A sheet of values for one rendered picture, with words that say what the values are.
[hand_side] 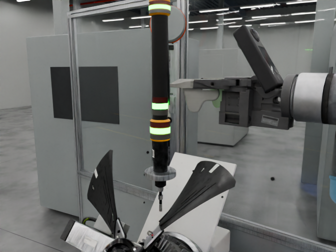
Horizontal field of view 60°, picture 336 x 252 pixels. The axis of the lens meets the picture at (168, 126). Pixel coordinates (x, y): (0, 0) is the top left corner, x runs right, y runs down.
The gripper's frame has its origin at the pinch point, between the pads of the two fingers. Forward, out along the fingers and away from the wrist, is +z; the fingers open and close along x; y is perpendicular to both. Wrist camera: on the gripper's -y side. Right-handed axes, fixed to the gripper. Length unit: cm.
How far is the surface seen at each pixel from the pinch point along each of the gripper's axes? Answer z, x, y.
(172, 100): 38, 48, 10
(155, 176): 5.6, -3.4, 20.0
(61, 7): 526, 335, -131
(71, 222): 55, 9, 53
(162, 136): 5.2, -1.6, 11.6
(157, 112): 6.4, -1.8, 6.6
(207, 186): 2.3, 13.5, 26.9
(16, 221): 288, 94, 167
